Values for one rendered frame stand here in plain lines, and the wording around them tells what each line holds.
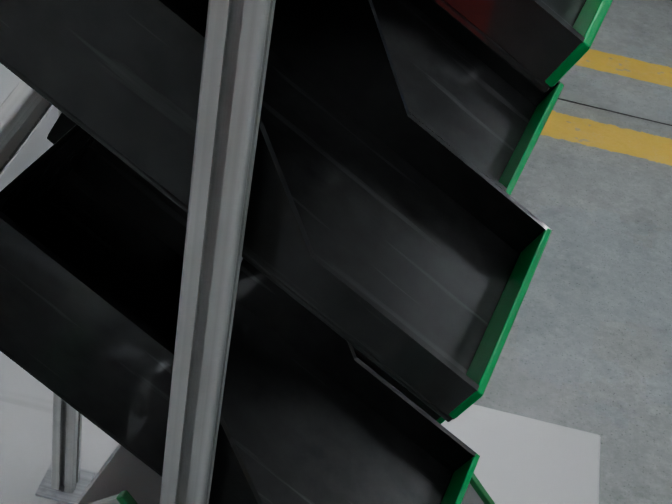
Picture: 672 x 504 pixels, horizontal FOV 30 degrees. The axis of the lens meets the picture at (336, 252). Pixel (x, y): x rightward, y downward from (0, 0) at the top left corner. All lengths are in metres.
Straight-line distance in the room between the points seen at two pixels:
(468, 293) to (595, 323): 2.26
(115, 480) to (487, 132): 0.28
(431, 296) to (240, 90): 0.17
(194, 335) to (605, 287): 2.47
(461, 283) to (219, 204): 0.15
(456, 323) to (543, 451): 0.69
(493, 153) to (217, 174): 0.25
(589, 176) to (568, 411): 0.91
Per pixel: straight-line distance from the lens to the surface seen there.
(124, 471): 0.71
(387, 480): 0.70
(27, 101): 0.76
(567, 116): 3.57
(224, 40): 0.43
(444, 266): 0.58
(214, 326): 0.50
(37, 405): 1.20
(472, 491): 0.95
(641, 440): 2.60
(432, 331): 0.55
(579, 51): 0.43
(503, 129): 0.71
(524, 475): 1.21
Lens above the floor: 1.71
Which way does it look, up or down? 37 degrees down
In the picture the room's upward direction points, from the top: 11 degrees clockwise
